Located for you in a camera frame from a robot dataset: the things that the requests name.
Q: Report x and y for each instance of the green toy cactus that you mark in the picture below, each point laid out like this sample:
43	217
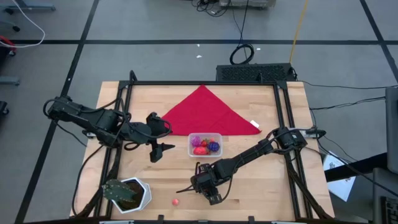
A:
118	190

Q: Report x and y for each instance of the black caster wheel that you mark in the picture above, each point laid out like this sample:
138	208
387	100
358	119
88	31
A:
3	107

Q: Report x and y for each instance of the purple white-striped toy onion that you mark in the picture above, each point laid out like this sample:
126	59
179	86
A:
196	141

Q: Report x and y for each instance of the white hexagonal plant pot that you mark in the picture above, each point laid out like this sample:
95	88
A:
144	199

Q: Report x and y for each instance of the clear plastic tupperware container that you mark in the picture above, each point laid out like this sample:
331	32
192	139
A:
190	152

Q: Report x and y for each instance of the red cloth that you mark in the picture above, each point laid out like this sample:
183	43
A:
208	115

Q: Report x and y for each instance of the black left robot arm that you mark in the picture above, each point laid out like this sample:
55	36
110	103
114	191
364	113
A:
102	119

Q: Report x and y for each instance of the purple toy grape bunch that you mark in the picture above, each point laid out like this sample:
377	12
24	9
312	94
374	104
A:
213	147

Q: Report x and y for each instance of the gray equipment box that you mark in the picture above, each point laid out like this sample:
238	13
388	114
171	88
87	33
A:
248	3

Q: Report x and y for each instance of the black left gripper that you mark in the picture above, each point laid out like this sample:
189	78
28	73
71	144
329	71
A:
155	124

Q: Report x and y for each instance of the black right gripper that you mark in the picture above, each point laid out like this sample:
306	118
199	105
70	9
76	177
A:
206	183

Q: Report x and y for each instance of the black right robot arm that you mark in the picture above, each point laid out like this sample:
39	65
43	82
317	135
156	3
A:
248	154

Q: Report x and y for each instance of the gray monitor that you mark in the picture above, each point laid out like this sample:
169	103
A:
392	130

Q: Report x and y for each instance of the black metal table frame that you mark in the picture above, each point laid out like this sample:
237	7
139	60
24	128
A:
186	82

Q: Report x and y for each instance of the gray furniture foot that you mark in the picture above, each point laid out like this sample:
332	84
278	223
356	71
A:
9	81
31	7

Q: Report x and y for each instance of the black computer case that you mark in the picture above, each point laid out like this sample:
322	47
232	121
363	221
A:
248	73

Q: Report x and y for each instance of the small pink round toy fruit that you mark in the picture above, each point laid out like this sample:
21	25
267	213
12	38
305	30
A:
175	202

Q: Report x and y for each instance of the white printed paper sheet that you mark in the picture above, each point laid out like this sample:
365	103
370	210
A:
340	186

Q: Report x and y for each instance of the black keyboard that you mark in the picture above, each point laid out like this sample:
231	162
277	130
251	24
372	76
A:
390	211

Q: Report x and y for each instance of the black side desk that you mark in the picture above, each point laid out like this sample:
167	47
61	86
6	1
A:
357	169

